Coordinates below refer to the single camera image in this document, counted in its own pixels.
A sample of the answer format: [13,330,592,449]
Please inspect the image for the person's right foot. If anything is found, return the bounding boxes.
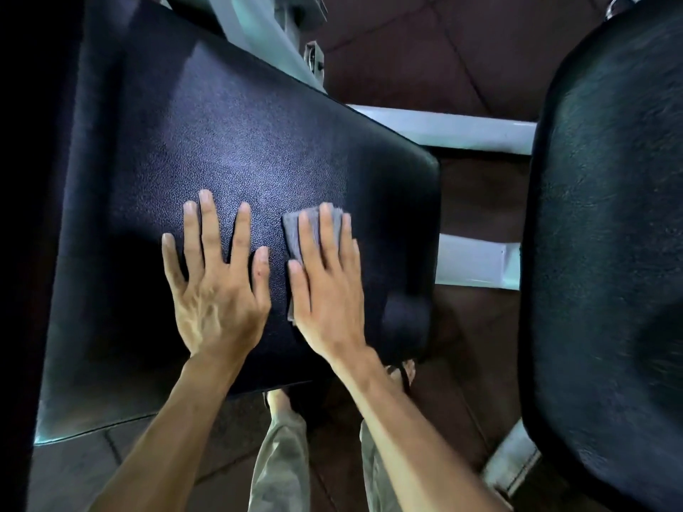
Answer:
[386,359,417,393]

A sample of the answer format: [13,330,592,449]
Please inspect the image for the person's left foot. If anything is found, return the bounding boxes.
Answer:
[265,388,292,417]

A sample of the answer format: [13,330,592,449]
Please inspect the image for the person's right forearm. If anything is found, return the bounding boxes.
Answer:
[328,346,513,512]

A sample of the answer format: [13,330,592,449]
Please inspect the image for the person's right hand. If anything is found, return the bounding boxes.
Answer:
[287,202,369,368]

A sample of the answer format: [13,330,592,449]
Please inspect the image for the person's left forearm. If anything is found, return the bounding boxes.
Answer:
[88,354,252,512]

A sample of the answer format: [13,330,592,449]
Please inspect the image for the person's foot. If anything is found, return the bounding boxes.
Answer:
[265,388,292,417]
[386,359,417,393]

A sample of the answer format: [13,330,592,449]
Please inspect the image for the olive green trousers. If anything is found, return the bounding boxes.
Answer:
[248,412,404,512]

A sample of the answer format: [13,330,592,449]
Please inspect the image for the black padded backrest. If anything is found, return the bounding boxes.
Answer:
[517,0,683,512]

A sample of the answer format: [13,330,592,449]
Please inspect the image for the grey cleaning cloth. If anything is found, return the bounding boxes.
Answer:
[281,203,348,327]

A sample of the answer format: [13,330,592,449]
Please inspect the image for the person's left hand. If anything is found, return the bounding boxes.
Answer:
[162,189,273,363]

